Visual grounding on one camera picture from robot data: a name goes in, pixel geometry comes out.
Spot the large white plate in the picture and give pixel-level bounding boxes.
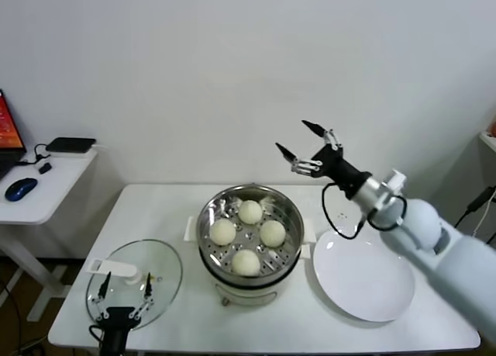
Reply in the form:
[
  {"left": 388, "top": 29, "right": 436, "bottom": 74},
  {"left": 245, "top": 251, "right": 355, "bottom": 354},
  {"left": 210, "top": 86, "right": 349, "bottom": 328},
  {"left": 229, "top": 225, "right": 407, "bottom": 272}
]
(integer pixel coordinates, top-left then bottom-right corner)
[{"left": 312, "top": 226, "right": 416, "bottom": 323}]

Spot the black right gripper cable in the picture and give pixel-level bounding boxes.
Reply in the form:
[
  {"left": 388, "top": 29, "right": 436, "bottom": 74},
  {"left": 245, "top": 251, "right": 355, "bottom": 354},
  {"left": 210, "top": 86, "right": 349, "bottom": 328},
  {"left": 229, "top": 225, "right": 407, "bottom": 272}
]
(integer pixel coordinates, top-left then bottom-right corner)
[{"left": 321, "top": 181, "right": 407, "bottom": 240}]

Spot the thin black usb cable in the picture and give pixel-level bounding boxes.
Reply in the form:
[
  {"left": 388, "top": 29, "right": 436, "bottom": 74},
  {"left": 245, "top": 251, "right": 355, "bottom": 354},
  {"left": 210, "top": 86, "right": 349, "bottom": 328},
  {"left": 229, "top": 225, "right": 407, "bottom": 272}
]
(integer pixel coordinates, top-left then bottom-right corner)
[{"left": 17, "top": 143, "right": 50, "bottom": 167}]

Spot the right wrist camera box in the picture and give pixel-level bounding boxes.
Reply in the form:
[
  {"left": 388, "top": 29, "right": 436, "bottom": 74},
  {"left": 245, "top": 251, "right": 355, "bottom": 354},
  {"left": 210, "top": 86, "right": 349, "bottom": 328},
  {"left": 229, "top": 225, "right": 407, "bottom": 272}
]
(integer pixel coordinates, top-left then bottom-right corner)
[{"left": 381, "top": 168, "right": 408, "bottom": 198}]

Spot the white wall cable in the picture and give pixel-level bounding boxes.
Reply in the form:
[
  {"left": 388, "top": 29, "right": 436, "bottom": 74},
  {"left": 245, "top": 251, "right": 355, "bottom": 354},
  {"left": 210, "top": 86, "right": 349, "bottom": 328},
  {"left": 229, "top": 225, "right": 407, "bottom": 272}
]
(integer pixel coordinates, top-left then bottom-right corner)
[{"left": 474, "top": 199, "right": 495, "bottom": 237}]

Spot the blue computer mouse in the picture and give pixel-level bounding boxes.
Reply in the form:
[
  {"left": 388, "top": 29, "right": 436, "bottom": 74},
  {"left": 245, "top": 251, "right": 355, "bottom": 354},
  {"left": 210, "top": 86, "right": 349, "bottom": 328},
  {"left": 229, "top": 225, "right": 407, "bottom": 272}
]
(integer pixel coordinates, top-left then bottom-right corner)
[{"left": 4, "top": 177, "right": 39, "bottom": 202}]

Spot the round glass pot lid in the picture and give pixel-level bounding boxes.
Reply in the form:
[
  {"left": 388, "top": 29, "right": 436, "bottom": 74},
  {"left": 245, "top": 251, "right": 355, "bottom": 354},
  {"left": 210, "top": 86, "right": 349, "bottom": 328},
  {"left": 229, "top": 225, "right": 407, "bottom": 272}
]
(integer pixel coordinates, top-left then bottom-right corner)
[{"left": 85, "top": 238, "right": 184, "bottom": 331}]

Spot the white electric cooker base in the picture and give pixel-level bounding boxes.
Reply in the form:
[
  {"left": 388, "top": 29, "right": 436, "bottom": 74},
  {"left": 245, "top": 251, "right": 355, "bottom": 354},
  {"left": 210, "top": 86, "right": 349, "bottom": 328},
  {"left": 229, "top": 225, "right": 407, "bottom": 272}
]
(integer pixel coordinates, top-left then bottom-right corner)
[{"left": 184, "top": 215, "right": 317, "bottom": 307}]

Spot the black laptop with red screen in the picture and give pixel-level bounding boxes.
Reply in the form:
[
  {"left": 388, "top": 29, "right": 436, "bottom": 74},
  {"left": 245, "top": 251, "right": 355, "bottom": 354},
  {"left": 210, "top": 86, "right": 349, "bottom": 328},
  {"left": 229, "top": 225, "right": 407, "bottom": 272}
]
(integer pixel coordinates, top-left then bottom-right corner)
[{"left": 0, "top": 88, "right": 28, "bottom": 178}]

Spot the black floor cable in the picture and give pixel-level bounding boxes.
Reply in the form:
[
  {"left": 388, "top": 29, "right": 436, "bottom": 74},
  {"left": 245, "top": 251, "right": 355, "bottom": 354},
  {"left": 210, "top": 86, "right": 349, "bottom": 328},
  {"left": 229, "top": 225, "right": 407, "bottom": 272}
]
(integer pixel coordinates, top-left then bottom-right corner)
[{"left": 0, "top": 280, "right": 21, "bottom": 356}]

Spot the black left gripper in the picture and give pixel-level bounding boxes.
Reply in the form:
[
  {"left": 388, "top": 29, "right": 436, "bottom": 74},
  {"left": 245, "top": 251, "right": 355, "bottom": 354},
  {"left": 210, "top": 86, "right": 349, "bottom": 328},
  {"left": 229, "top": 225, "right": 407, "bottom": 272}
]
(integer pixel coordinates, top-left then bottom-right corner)
[{"left": 90, "top": 270, "right": 155, "bottom": 356}]

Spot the stainless steel steamer basket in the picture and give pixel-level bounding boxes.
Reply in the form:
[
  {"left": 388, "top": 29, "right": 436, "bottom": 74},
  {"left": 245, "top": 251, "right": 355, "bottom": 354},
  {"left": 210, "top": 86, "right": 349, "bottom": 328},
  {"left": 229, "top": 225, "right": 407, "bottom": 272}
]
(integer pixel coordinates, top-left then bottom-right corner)
[{"left": 195, "top": 183, "right": 305, "bottom": 282}]

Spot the white shelf board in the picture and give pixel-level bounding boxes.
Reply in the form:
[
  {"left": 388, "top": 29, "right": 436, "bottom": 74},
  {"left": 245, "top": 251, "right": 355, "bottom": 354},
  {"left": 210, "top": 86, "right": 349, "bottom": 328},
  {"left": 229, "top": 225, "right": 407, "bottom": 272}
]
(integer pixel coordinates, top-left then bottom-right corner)
[{"left": 478, "top": 133, "right": 496, "bottom": 155}]

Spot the round white steamed baozi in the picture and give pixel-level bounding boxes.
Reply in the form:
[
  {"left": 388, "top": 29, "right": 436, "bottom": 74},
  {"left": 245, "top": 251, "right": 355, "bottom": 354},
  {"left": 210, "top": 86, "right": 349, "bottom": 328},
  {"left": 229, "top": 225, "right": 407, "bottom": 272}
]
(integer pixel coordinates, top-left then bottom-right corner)
[
  {"left": 231, "top": 249, "right": 260, "bottom": 278},
  {"left": 238, "top": 199, "right": 263, "bottom": 225},
  {"left": 258, "top": 219, "right": 287, "bottom": 248},
  {"left": 209, "top": 219, "right": 237, "bottom": 245}
]

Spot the white lid handle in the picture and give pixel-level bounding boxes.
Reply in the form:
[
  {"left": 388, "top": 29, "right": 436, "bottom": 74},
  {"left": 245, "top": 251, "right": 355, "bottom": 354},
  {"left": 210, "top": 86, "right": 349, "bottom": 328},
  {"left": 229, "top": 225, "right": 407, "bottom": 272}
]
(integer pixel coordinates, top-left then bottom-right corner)
[{"left": 85, "top": 257, "right": 140, "bottom": 286}]

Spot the black wall power cable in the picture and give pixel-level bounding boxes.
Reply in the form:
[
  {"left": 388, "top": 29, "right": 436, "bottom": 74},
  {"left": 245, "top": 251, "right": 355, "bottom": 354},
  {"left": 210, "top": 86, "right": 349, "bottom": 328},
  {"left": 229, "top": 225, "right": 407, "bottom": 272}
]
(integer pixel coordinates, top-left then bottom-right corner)
[{"left": 453, "top": 185, "right": 496, "bottom": 229}]

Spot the flat black device box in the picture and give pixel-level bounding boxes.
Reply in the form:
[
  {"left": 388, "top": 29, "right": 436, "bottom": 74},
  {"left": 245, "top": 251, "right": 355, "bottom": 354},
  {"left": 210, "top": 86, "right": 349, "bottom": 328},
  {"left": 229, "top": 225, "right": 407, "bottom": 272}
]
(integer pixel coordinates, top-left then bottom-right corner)
[{"left": 45, "top": 137, "right": 97, "bottom": 154}]

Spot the white side desk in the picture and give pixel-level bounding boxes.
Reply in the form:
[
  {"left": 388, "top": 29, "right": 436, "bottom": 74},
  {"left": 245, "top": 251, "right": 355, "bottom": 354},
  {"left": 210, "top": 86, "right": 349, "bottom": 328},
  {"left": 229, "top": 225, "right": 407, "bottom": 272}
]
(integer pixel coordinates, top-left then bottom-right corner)
[{"left": 0, "top": 148, "right": 98, "bottom": 322}]

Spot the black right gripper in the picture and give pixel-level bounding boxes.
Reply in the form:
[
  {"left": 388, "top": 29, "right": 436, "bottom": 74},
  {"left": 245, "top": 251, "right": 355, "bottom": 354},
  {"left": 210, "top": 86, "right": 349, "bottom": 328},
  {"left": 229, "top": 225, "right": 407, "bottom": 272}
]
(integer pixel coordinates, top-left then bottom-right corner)
[{"left": 274, "top": 119, "right": 371, "bottom": 200}]

